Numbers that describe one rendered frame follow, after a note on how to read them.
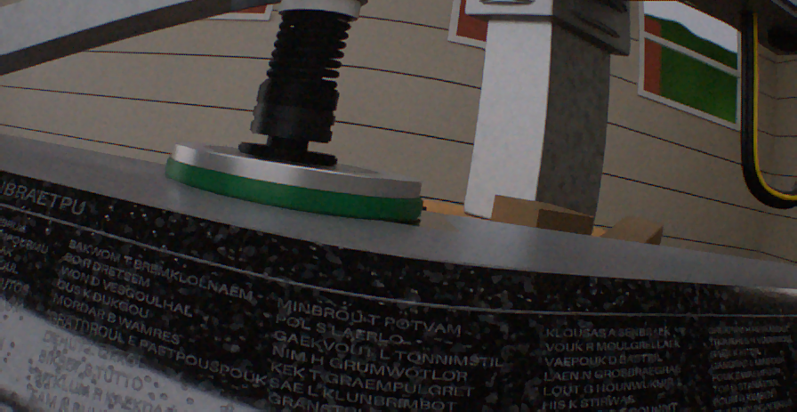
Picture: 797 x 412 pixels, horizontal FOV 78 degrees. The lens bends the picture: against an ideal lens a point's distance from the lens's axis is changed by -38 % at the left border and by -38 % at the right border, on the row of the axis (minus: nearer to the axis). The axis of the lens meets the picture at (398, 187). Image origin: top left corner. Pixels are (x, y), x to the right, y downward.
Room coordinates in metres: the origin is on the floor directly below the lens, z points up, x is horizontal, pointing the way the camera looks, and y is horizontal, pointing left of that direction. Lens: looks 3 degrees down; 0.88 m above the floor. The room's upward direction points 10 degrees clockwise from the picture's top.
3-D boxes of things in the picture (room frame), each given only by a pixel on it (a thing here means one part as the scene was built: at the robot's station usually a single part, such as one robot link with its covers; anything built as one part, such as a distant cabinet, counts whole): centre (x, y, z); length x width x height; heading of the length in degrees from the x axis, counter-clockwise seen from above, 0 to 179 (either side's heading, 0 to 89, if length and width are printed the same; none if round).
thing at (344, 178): (0.59, 0.09, 0.85); 0.21 x 0.21 x 0.01
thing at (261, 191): (0.59, 0.09, 0.84); 0.22 x 0.22 x 0.04
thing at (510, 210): (1.08, -0.21, 0.81); 0.20 x 0.10 x 0.05; 12
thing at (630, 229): (1.17, -0.43, 0.80); 0.20 x 0.10 x 0.05; 145
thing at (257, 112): (0.59, 0.09, 0.89); 0.07 x 0.07 x 0.01
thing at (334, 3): (0.59, 0.09, 0.99); 0.07 x 0.07 x 0.04
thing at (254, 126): (0.59, 0.09, 0.88); 0.07 x 0.07 x 0.01
